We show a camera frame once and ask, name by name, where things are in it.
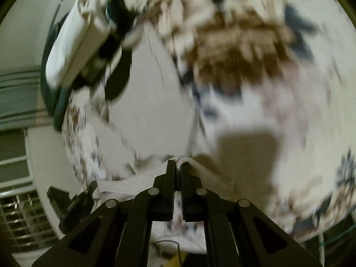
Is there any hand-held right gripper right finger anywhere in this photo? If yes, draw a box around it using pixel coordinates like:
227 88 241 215
180 163 323 267

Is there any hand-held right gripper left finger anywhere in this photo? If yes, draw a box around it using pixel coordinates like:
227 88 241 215
32 160 176 267

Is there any small white garment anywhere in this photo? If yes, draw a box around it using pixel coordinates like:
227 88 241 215
93 26 237 256

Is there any striped grey cloth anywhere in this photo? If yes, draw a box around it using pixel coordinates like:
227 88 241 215
0 68 55 131

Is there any yellow object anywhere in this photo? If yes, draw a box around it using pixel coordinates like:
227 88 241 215
164 253 184 267

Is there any black plastic object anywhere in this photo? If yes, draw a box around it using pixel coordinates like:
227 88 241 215
46 180 98 235

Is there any floral printed blanket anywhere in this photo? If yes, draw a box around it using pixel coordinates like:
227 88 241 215
63 0 356 242

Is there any thin black cable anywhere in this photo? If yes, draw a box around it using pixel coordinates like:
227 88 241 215
150 239 183 266

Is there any white window frame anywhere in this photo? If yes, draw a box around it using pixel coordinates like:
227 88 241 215
0 156 35 198

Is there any white cable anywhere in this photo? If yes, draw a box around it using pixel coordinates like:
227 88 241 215
318 232 327 267

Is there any metal wire rack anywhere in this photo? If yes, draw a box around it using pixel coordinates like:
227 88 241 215
0 190 59 252

